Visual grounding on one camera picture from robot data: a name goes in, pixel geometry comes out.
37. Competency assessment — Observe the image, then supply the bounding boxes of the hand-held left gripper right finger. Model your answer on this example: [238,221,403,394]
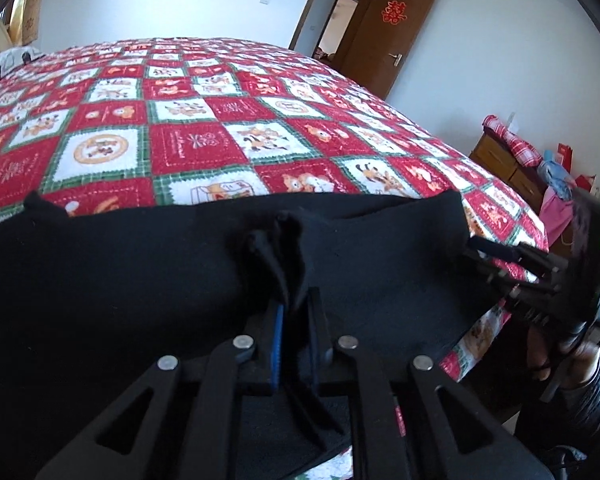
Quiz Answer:
[304,289,552,480]

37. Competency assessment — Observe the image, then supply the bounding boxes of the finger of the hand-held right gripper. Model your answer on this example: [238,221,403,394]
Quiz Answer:
[477,259,557,306]
[466,236,553,273]

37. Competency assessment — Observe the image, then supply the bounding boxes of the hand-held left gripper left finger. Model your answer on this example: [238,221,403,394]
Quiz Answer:
[35,304,287,480]

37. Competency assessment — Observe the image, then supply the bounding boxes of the black pants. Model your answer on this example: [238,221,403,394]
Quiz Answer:
[0,191,501,480]

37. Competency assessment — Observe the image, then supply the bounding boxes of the person's right forearm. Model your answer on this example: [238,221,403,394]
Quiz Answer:
[515,340,600,466]

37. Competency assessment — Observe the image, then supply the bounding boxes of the person's right hand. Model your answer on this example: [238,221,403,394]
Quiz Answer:
[526,325,600,390]

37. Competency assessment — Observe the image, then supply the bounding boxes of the pink cloth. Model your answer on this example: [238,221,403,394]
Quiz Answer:
[539,194,577,247]

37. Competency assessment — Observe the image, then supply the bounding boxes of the wooden dresser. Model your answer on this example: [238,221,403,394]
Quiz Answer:
[469,129,551,213]

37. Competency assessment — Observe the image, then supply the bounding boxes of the blue cloth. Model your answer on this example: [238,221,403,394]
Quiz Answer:
[537,159,577,198]

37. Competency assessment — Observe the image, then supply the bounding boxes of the red paper bag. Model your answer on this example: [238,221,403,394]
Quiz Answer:
[556,143,597,192]

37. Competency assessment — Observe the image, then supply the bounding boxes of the red plaid rolled cloth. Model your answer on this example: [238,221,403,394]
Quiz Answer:
[482,114,547,167]

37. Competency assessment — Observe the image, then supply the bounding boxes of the red checked cartoon bedspread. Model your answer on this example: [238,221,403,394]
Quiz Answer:
[0,36,551,480]

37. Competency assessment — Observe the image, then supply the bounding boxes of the brown wooden door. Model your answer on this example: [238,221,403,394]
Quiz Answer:
[339,0,440,101]

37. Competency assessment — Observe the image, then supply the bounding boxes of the red paper door decoration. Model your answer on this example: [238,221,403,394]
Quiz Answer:
[382,0,406,25]

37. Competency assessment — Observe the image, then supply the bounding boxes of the grey patterned pillow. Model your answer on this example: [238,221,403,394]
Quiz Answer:
[0,46,43,93]

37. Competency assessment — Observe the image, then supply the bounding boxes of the wide yellow curtain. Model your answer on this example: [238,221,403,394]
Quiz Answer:
[7,0,51,47]

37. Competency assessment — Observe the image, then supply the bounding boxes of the brown door frame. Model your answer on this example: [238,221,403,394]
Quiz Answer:
[289,0,381,58]

